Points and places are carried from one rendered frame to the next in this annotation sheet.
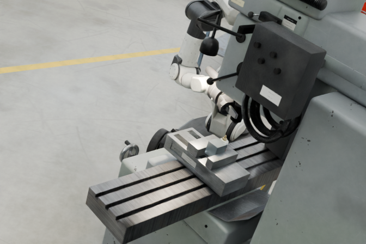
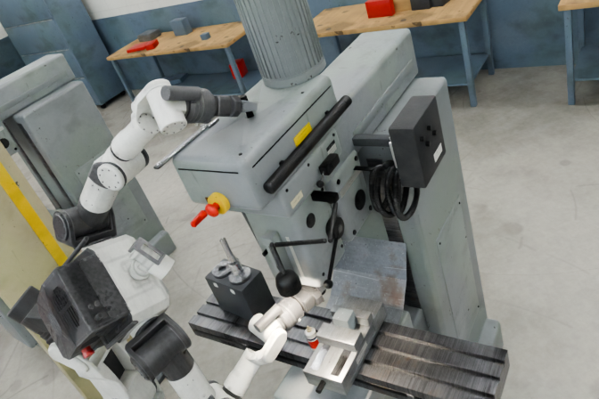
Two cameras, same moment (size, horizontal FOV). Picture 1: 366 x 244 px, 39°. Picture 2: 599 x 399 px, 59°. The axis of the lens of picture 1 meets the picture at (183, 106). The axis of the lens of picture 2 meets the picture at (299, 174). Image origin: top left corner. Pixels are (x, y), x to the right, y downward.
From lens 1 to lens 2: 2.11 m
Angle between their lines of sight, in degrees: 76
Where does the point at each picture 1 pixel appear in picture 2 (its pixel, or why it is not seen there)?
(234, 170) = (355, 305)
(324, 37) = (346, 123)
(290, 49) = (430, 110)
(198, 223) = not seen: hidden behind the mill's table
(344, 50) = (356, 113)
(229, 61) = (317, 250)
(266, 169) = not seen: hidden behind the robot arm
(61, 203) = not seen: outside the picture
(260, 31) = (417, 129)
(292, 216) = (430, 214)
